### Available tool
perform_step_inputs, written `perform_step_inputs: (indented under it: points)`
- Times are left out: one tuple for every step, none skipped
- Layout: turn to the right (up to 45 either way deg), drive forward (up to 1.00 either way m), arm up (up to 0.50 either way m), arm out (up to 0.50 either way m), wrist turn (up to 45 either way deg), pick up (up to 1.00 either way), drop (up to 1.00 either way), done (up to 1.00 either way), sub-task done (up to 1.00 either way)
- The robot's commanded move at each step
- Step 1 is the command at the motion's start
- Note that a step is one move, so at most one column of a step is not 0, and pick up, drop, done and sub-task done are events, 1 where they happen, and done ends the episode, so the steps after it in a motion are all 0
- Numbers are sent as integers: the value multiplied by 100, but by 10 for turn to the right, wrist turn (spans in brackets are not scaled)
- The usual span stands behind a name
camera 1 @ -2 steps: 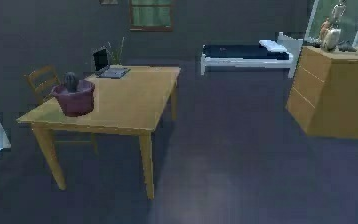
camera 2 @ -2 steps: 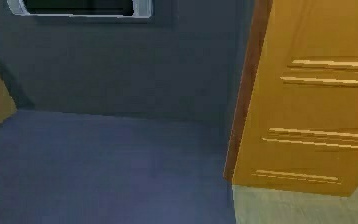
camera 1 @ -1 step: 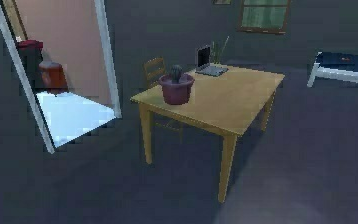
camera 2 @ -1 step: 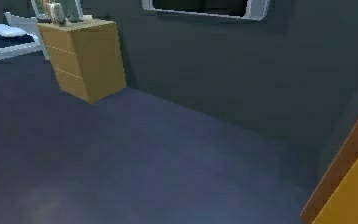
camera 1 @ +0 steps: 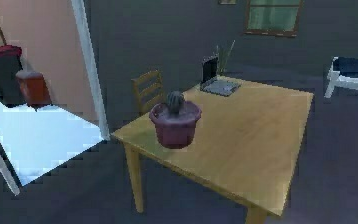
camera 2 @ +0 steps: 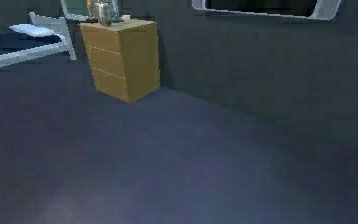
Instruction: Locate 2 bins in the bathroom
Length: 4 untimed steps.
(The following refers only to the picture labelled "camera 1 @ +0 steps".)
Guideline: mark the cactus in maroon pot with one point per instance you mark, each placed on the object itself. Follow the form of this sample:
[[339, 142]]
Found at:
[[175, 126]]

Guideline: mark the wooden slatted chair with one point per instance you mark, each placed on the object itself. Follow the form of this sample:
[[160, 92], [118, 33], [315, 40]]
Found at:
[[147, 90]]

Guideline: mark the grey open laptop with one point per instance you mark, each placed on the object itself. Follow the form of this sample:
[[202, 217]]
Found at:
[[217, 86]]

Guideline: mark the green grass house plant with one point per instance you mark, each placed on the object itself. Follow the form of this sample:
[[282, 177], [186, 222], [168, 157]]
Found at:
[[224, 59]]

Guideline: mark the light wooden table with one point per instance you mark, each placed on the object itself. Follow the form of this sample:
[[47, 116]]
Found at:
[[247, 140]]

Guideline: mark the small red bin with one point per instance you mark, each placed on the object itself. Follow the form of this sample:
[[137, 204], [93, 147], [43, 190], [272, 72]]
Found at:
[[33, 88]]

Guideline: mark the white door frame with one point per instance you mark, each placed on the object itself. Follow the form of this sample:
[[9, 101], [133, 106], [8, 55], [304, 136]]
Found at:
[[91, 70]]

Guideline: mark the small framed wall picture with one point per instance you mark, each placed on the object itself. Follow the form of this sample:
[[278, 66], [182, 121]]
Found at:
[[227, 1]]

